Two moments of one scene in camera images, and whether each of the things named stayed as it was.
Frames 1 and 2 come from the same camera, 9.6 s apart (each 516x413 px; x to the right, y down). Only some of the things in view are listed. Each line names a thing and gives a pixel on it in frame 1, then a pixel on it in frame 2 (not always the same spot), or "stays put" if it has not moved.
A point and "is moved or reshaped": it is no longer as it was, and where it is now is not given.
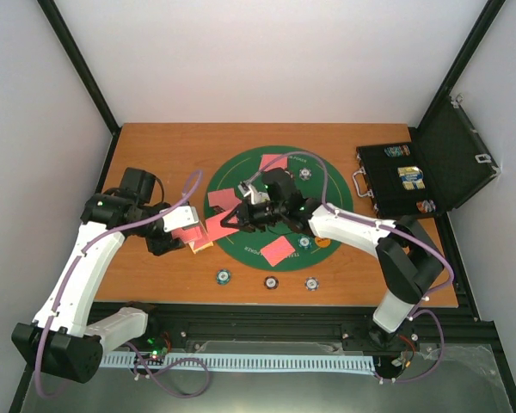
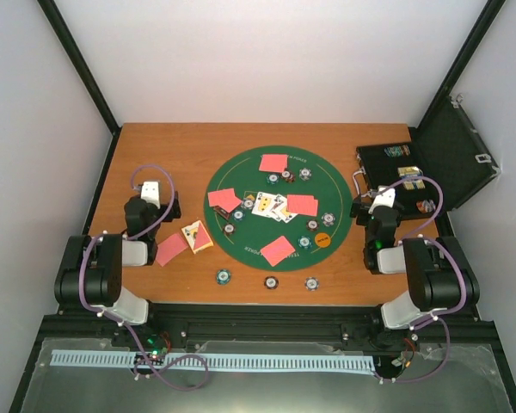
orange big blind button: (322, 242) stays put
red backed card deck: (189, 235) is moved or reshaped
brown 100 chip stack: (271, 282) stays put
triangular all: (218, 209) stays put
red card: (224, 199) stays put
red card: (215, 229) is moved or reshaped
